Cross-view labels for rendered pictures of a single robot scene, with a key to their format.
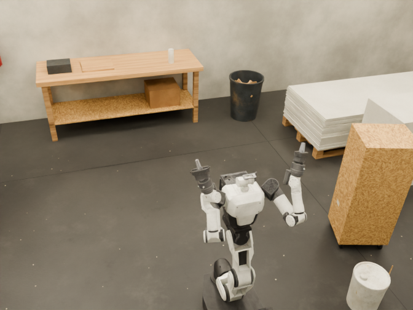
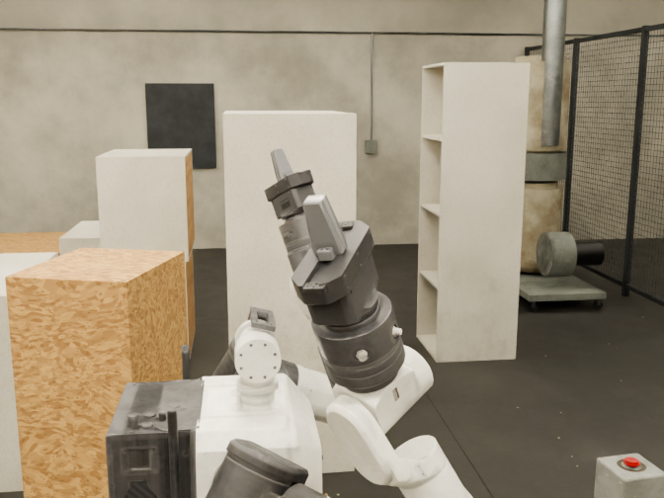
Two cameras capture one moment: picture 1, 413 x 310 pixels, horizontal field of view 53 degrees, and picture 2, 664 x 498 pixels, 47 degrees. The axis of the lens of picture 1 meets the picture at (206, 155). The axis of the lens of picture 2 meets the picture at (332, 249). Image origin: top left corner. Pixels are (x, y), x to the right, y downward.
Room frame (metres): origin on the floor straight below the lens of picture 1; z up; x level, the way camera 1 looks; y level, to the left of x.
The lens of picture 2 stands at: (1.88, 0.77, 1.81)
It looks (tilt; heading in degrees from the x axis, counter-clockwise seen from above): 11 degrees down; 282
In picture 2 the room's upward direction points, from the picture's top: straight up
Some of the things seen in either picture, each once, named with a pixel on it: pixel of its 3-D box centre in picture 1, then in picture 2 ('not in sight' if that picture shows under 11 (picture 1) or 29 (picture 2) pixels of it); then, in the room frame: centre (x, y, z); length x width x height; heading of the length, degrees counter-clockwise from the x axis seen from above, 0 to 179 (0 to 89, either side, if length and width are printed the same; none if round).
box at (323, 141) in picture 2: not in sight; (286, 280); (2.93, -2.98, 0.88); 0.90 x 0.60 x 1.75; 109
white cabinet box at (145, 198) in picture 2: not in sight; (149, 202); (4.32, -4.28, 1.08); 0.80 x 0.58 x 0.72; 109
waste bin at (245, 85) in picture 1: (244, 96); not in sight; (5.80, -0.56, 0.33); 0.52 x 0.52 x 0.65
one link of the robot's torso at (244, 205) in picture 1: (239, 199); (219, 482); (2.27, -0.25, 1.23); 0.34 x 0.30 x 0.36; 109
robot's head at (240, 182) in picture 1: (244, 182); (257, 357); (2.22, -0.26, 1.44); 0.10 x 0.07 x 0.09; 110
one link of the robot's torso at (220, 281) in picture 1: (230, 286); not in sight; (2.28, -0.24, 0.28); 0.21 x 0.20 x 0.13; 19
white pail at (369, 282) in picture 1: (369, 285); not in sight; (2.39, -1.44, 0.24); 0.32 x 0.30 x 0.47; 109
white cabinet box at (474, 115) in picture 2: not in sight; (468, 210); (2.05, -4.72, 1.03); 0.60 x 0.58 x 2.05; 109
